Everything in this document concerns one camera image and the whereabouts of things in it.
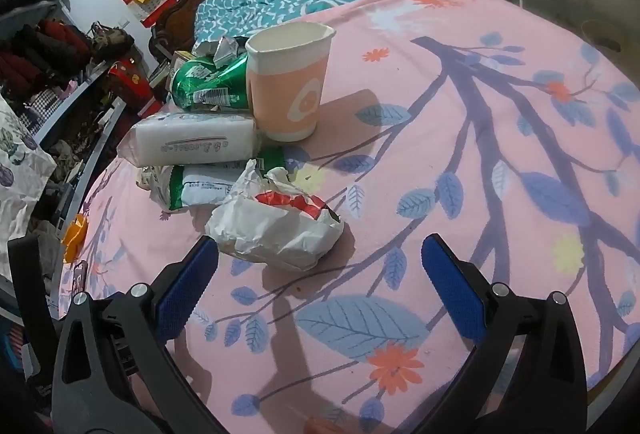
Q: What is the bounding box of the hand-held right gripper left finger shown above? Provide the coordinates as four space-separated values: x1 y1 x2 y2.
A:
50 235 221 434

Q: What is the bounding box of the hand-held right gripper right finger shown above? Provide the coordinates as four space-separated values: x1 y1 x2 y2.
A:
421 234 588 434

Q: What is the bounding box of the white paper bag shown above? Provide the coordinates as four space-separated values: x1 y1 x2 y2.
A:
205 159 346 272

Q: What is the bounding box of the orange plastic piece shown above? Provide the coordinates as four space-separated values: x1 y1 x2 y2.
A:
62 214 88 262

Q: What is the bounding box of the green white plastic packet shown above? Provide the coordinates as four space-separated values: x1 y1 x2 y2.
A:
137 148 286 213

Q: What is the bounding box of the white plant-print cloth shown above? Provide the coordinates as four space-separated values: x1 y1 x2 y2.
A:
0 94 57 265

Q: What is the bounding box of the white tissue pack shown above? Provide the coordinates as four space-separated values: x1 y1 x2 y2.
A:
116 111 258 166

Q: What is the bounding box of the pink leaf-print blanket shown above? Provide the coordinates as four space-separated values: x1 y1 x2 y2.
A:
59 0 640 434

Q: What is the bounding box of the grey metal shelf rack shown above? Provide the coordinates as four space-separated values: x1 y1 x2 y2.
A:
0 0 151 265

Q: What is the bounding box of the green foil snack bag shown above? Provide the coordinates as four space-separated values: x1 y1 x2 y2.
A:
169 37 256 112

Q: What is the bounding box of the pink white paper cup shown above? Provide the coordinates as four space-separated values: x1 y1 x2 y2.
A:
244 22 335 142

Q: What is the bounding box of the pile of folded clothes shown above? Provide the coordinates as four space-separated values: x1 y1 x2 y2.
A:
0 0 93 90

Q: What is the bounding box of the brown handbag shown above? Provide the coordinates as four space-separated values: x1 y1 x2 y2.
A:
90 22 136 60

